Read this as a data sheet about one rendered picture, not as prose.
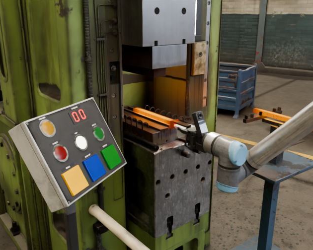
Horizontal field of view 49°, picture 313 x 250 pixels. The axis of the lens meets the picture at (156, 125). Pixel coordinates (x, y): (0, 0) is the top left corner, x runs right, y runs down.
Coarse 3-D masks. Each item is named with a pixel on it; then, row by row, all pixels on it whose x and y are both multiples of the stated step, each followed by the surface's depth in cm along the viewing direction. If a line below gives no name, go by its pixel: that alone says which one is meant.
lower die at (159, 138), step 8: (128, 112) 183; (128, 120) 173; (144, 120) 170; (152, 120) 168; (128, 128) 169; (144, 128) 161; (152, 128) 161; (160, 128) 158; (168, 128) 160; (144, 136) 159; (152, 136) 155; (160, 136) 158; (168, 136) 161; (176, 136) 164; (160, 144) 159
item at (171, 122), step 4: (136, 108) 181; (140, 108) 181; (136, 112) 180; (140, 112) 177; (144, 112) 174; (148, 112) 174; (152, 112) 174; (148, 116) 172; (152, 116) 170; (156, 116) 168; (160, 116) 168; (160, 120) 165; (164, 120) 163; (168, 120) 161; (172, 120) 159; (176, 120) 159; (172, 124) 158; (180, 124) 155; (184, 124) 154; (188, 124) 154
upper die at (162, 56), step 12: (132, 48) 153; (144, 48) 146; (156, 48) 144; (168, 48) 148; (180, 48) 152; (132, 60) 155; (144, 60) 148; (156, 60) 145; (168, 60) 149; (180, 60) 154
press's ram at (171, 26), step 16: (128, 0) 140; (144, 0) 134; (160, 0) 139; (176, 0) 144; (192, 0) 150; (128, 16) 142; (144, 16) 136; (160, 16) 141; (176, 16) 146; (192, 16) 152; (128, 32) 144; (144, 32) 138; (160, 32) 143; (176, 32) 148; (192, 32) 154
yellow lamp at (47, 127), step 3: (45, 123) 104; (48, 123) 105; (42, 126) 103; (45, 126) 103; (48, 126) 104; (51, 126) 105; (42, 129) 102; (45, 129) 103; (48, 129) 104; (51, 129) 105; (45, 132) 103; (48, 132) 104; (51, 132) 105
